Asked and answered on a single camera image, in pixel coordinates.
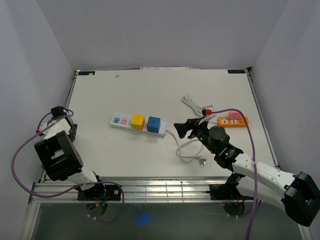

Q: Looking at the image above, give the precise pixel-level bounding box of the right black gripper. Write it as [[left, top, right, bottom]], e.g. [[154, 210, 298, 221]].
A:
[[174, 117, 217, 155]]

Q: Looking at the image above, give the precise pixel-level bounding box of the blue cube socket adapter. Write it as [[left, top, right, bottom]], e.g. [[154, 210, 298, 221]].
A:
[[147, 116, 161, 134]]

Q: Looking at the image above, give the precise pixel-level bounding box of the yellow cube socket adapter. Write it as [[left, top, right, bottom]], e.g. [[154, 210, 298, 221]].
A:
[[130, 113, 145, 131]]

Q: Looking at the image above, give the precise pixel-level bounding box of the pink plug adapter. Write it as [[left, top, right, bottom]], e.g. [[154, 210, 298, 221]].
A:
[[227, 110, 242, 120]]

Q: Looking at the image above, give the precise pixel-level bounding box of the white multicolour power strip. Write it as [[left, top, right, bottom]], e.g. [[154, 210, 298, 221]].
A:
[[110, 113, 167, 138]]

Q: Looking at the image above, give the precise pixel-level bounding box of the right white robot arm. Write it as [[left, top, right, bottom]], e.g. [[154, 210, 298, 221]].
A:
[[174, 118, 320, 227]]

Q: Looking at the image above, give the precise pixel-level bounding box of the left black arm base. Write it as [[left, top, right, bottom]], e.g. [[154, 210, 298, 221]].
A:
[[76, 184, 121, 202]]

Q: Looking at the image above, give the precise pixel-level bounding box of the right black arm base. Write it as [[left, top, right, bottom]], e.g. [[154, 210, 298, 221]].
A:
[[206, 183, 253, 201]]

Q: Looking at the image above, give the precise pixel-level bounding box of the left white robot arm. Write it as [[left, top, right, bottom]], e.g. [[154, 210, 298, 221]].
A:
[[34, 106, 106, 200]]

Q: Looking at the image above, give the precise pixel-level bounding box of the orange power strip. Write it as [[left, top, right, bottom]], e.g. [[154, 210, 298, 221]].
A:
[[217, 116, 246, 128]]

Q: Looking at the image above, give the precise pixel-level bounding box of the left blue corner label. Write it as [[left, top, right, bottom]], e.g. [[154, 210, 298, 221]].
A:
[[78, 71, 96, 76]]

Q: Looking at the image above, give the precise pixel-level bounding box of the blue corner label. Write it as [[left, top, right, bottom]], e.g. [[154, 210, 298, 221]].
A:
[[78, 71, 96, 76], [227, 69, 246, 74]]

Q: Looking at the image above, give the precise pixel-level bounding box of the right blue corner label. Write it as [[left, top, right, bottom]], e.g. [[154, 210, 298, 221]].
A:
[[227, 69, 246, 74]]

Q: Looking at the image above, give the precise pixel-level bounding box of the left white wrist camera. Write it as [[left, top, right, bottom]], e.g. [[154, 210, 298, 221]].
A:
[[35, 123, 48, 137]]

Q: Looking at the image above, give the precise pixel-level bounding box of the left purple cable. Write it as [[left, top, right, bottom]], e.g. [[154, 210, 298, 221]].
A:
[[11, 108, 126, 224]]

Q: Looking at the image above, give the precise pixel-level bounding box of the orange strip white cord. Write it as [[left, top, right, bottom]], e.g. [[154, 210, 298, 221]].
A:
[[181, 93, 220, 125]]

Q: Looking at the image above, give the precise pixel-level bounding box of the white power cord with plug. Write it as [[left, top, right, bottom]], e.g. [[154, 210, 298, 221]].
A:
[[166, 129, 208, 166]]

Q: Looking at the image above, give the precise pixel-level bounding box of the aluminium rail frame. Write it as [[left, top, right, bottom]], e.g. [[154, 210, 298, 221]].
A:
[[28, 177, 276, 205]]

